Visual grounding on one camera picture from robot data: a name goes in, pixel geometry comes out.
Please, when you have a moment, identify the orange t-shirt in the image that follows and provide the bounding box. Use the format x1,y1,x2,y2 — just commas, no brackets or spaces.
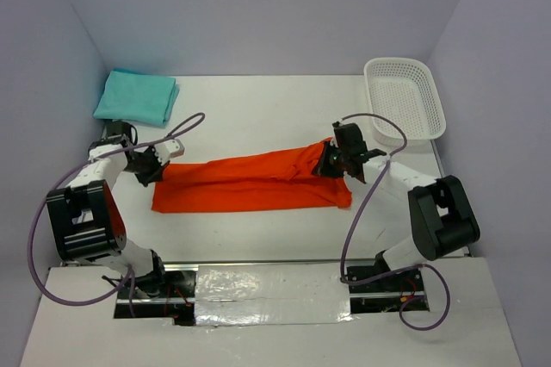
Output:
152,140,352,214

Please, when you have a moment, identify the light turquoise t-shirt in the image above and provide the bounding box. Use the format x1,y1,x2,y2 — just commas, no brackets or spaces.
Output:
93,70,179,128

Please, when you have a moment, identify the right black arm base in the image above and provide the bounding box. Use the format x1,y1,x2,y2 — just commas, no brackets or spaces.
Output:
349,270,429,314

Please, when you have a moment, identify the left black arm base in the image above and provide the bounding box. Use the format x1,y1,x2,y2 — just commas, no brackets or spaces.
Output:
113,269,197,327

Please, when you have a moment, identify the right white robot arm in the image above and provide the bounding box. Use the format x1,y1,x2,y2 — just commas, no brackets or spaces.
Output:
313,121,480,290

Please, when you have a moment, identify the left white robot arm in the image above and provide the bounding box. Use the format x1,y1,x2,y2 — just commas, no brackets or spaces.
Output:
46,121,184,297

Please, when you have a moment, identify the white plastic basket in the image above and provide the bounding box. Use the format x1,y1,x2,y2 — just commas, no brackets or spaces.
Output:
363,57,447,146

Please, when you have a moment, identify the silver foil tape sheet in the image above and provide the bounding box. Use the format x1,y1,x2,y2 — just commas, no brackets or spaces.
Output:
195,263,352,327

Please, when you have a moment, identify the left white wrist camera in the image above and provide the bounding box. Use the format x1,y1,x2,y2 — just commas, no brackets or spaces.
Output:
154,139,184,165

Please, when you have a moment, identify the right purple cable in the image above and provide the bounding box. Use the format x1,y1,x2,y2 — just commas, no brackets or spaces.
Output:
338,113,451,333

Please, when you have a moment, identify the purple cable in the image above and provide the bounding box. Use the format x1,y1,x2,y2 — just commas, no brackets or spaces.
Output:
28,112,207,316
338,113,451,333

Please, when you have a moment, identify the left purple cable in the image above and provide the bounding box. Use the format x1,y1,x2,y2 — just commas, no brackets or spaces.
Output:
28,112,207,316

